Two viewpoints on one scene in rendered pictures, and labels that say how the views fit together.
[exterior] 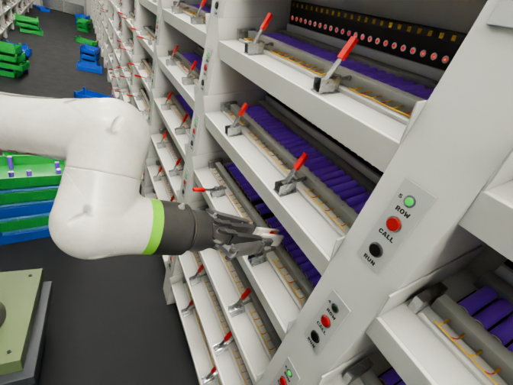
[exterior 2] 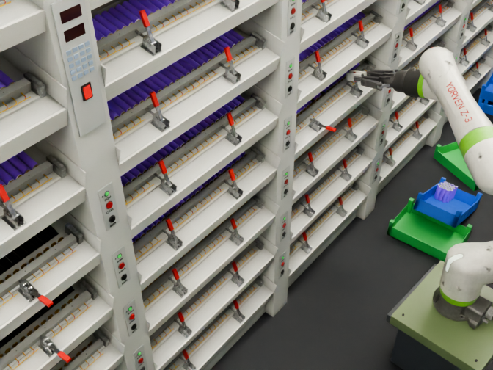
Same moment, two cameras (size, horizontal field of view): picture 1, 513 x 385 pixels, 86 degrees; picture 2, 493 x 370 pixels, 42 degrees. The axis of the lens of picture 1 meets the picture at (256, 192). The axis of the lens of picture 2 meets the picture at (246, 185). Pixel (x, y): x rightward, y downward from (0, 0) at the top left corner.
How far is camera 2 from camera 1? 2.38 m
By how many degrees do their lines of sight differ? 80
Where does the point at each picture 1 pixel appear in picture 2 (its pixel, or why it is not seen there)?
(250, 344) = (363, 127)
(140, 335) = (331, 301)
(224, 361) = (351, 172)
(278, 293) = not seen: hidden behind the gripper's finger
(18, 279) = (412, 317)
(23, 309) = (422, 289)
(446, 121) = not seen: outside the picture
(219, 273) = (331, 154)
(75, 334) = (370, 343)
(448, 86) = not seen: outside the picture
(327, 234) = (378, 29)
